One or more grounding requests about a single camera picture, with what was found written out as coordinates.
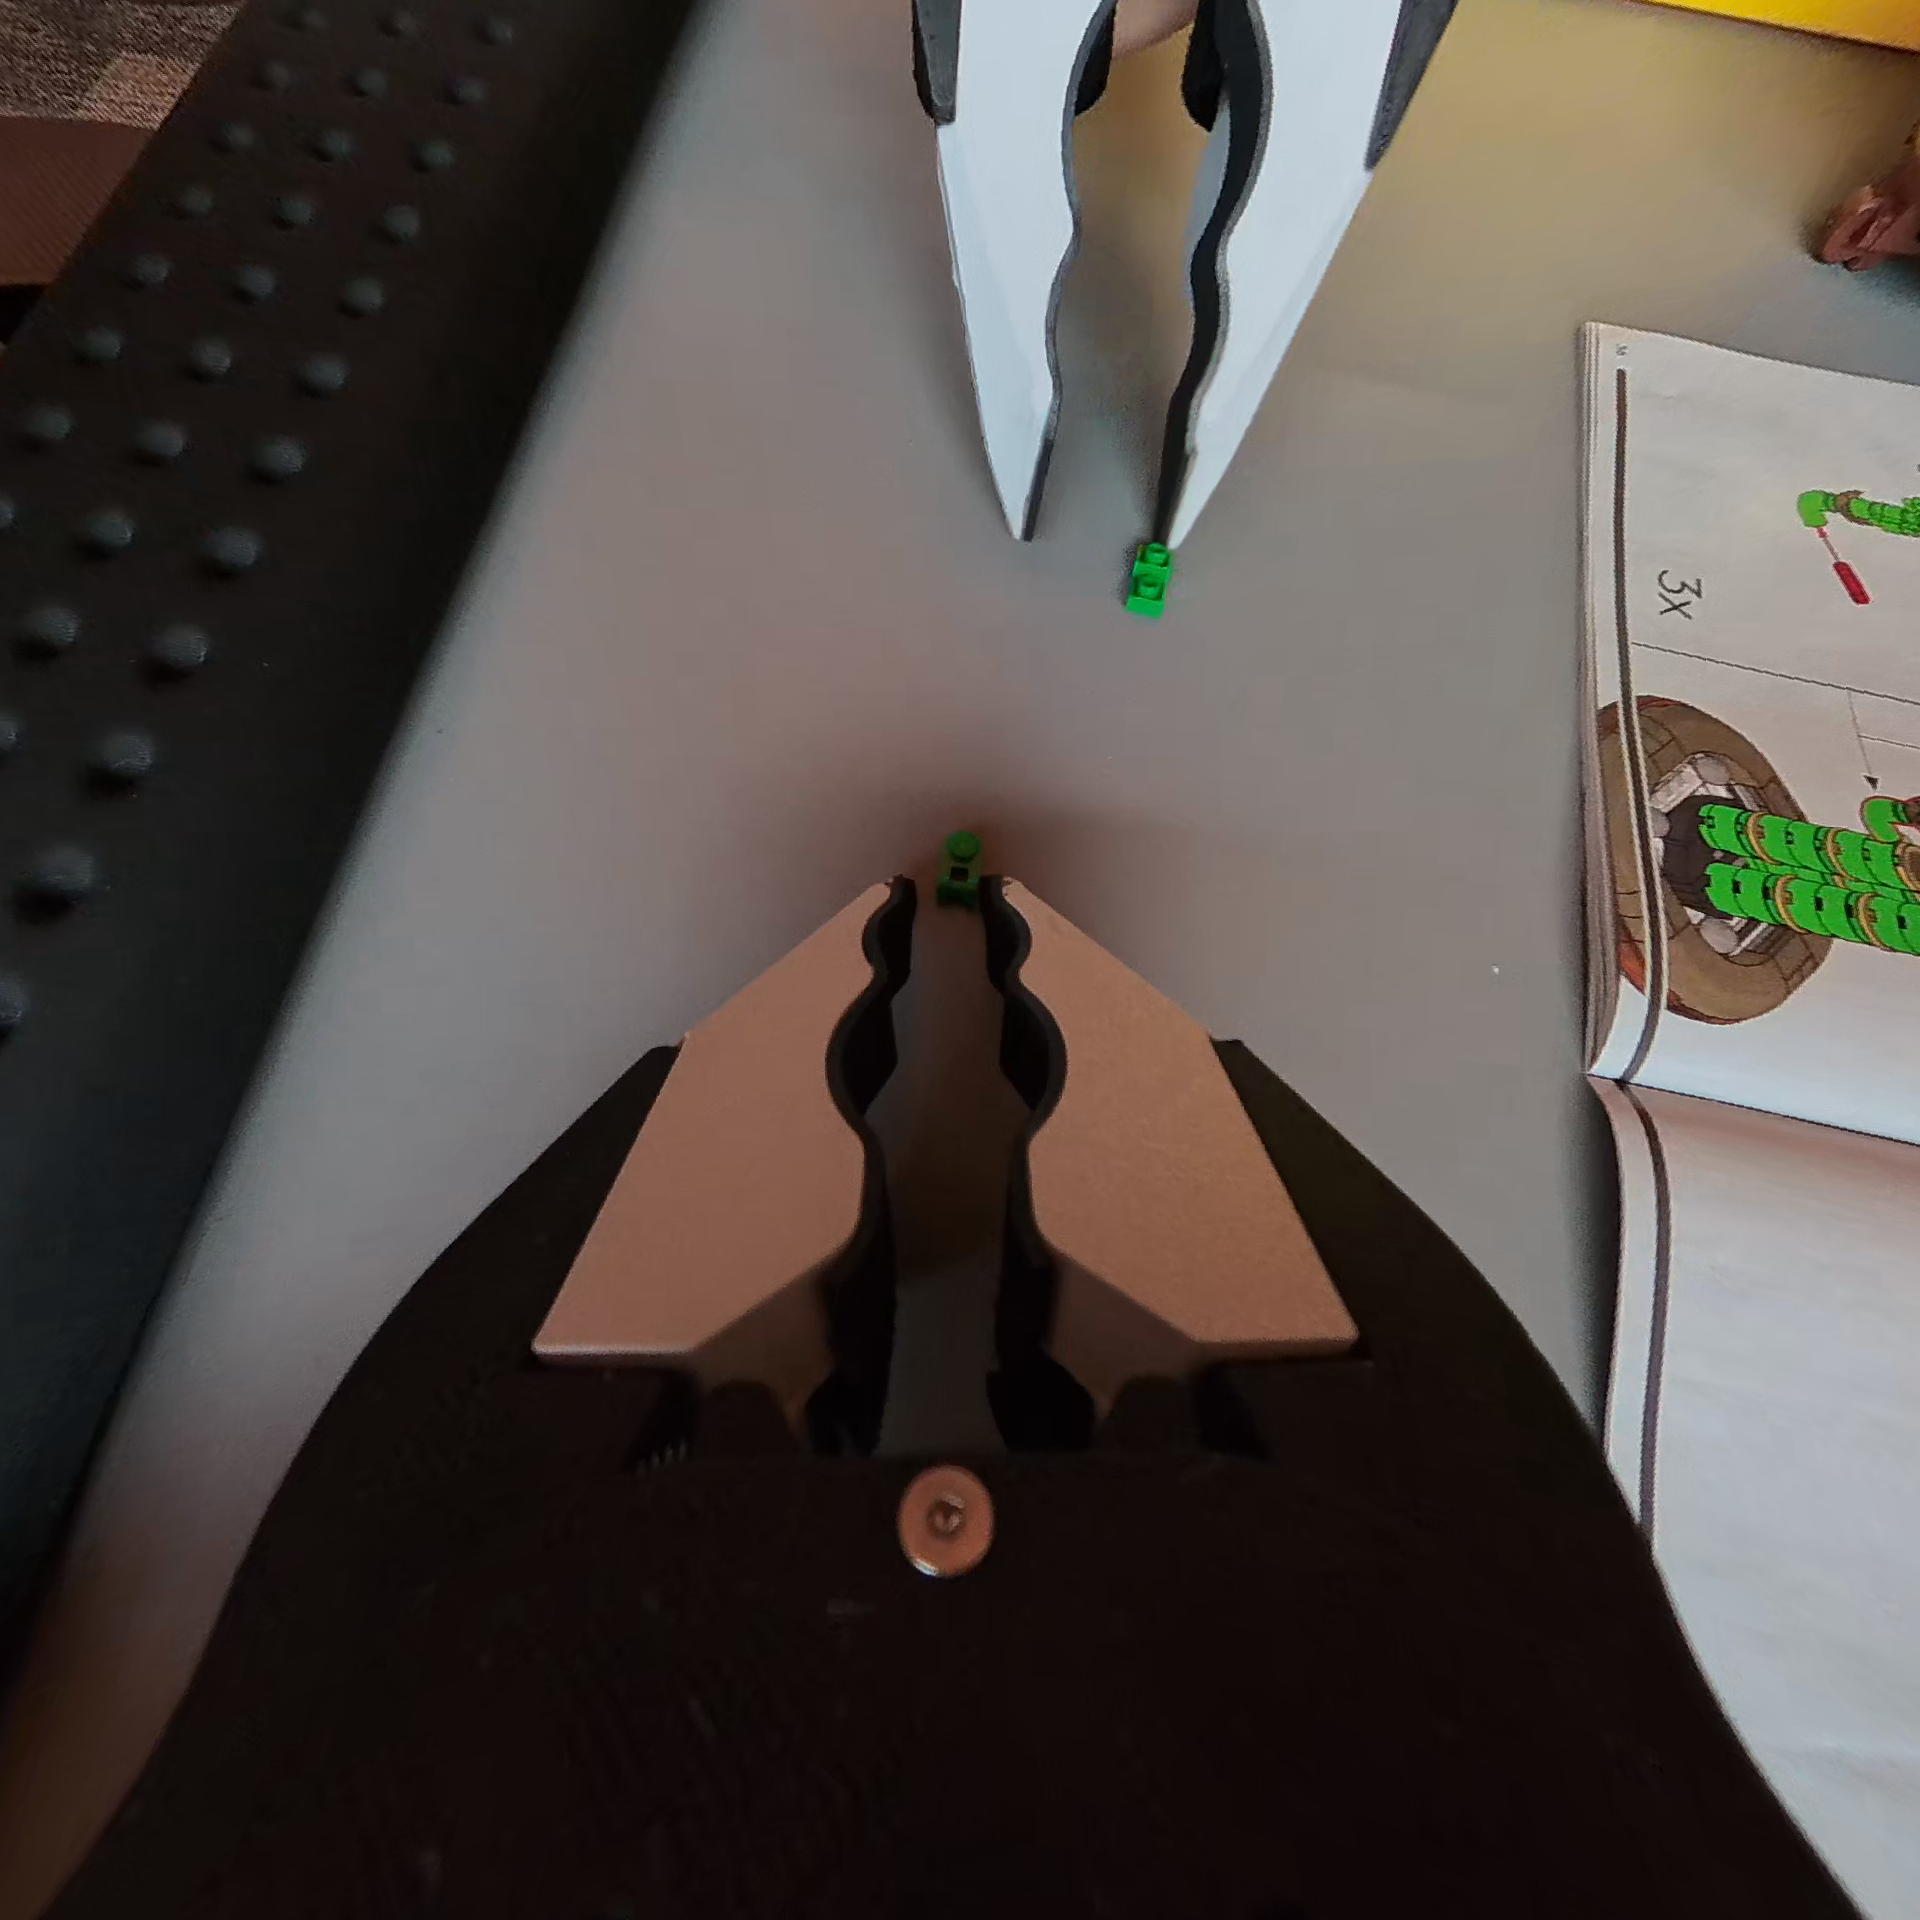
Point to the green lego plate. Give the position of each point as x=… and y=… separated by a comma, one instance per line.
x=1152, y=588

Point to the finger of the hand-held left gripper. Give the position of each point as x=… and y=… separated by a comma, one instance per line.
x=1004, y=227
x=1290, y=227

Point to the green lego clip piece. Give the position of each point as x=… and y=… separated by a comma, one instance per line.
x=960, y=870

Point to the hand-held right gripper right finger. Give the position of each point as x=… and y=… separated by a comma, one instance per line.
x=1188, y=1199

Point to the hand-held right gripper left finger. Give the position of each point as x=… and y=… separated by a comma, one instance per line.
x=721, y=1199

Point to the lego instruction booklet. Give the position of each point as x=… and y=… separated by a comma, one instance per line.
x=1772, y=1276

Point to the yellow plastic tray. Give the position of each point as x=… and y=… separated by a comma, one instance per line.
x=1802, y=16

